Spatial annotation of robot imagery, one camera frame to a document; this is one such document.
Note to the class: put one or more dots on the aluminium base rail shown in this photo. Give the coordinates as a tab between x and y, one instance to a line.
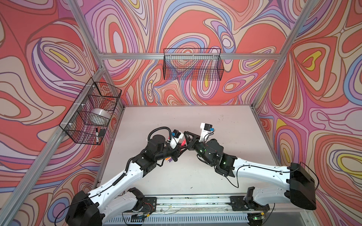
211	203

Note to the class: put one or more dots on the white tape roll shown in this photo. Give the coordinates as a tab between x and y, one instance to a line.
101	114

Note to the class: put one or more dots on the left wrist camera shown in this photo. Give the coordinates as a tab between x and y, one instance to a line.
176	136

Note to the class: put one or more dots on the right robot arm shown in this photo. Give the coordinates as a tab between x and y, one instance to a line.
288	183

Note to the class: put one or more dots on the black wire basket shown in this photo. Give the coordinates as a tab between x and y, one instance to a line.
192	64
90	115

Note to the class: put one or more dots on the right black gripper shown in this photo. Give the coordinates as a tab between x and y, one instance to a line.
193	141

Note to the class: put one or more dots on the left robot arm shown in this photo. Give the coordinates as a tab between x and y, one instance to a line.
98	205

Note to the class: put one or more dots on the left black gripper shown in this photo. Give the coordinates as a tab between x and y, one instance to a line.
175	153

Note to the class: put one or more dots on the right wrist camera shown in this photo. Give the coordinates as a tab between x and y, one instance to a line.
206	130

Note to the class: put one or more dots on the back black wire basket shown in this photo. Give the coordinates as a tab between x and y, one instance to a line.
192	64

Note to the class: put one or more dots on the black marker in basket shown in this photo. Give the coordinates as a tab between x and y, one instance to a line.
97	136

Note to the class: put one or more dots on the left black wire basket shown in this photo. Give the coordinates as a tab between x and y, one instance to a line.
90	115

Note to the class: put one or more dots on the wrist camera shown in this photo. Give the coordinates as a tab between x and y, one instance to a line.
206	130
176	136

